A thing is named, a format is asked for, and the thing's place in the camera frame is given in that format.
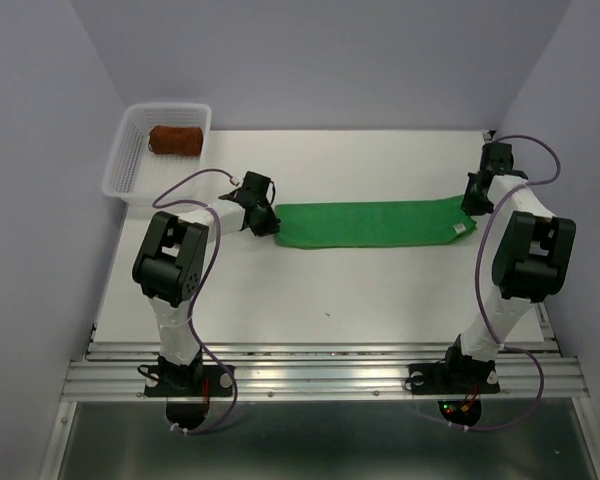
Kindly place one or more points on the brown microfiber towel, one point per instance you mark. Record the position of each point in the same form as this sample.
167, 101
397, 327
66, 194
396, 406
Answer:
180, 141

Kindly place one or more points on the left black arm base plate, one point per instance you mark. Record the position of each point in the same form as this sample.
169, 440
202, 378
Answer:
204, 380

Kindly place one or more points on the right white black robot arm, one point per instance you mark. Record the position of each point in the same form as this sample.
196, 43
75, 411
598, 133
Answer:
522, 259

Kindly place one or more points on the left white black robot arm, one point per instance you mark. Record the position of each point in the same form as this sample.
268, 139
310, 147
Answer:
180, 246

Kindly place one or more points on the green microfiber towel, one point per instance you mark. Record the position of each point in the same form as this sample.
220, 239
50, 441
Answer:
386, 224

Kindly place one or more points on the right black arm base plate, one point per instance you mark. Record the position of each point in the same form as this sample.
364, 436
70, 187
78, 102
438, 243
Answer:
440, 379

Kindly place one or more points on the white perforated plastic basket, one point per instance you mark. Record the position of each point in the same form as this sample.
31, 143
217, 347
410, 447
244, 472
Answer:
134, 173

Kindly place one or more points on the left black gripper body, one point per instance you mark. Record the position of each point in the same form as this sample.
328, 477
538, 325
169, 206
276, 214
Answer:
266, 220

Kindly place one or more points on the aluminium extrusion rail frame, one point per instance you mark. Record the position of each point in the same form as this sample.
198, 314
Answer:
335, 326

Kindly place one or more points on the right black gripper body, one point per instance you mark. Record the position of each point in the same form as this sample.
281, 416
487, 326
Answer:
473, 200

